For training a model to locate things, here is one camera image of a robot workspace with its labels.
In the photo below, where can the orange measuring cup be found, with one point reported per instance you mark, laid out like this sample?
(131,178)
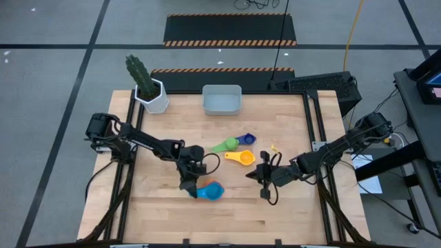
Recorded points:
(208,180)

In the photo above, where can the green measuring cup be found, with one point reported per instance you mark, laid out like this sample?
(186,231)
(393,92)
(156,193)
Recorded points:
(231,144)

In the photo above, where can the white plastic basket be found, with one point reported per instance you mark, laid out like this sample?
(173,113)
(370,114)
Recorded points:
(222,103)

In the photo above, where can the dark laptop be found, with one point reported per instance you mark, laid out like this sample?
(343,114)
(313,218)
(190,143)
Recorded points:
(429,86)

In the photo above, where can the white hexagonal planter pot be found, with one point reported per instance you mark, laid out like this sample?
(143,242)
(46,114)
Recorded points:
(156,103)

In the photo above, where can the silver aluminium bracket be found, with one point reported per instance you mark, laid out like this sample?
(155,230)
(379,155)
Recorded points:
(320,246)
(129,246)

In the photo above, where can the black caster wheel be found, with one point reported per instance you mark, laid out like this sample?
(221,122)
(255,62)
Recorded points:
(412,228)

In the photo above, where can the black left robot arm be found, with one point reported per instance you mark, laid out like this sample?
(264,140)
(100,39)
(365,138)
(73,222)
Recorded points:
(148,141)

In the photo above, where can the white paper sheet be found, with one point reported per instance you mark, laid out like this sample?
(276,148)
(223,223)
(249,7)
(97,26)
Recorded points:
(370,175)

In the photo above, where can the yellow measuring cup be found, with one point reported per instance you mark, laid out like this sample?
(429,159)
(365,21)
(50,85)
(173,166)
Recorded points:
(246,157)

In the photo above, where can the grey side desk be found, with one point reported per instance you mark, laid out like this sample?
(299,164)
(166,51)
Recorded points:
(423,131)

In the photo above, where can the black mat with striped edges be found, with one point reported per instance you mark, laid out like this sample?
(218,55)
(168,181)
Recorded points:
(229,29)
(220,81)

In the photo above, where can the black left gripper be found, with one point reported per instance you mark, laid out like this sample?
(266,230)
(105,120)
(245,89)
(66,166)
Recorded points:
(191,162)

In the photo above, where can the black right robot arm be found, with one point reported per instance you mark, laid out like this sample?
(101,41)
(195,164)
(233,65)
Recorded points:
(341,144)

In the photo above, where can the small indigo measuring cup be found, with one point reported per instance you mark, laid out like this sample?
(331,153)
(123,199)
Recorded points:
(248,138)

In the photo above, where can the green cactus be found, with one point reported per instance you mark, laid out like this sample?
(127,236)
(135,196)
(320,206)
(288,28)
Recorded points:
(141,75)

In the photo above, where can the black computer case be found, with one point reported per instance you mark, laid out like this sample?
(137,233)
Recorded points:
(320,86)

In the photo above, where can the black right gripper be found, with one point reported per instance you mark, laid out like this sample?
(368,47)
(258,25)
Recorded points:
(279,175)

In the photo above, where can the light blue measuring cup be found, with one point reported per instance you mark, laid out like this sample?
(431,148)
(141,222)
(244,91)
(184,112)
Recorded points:
(212,191)

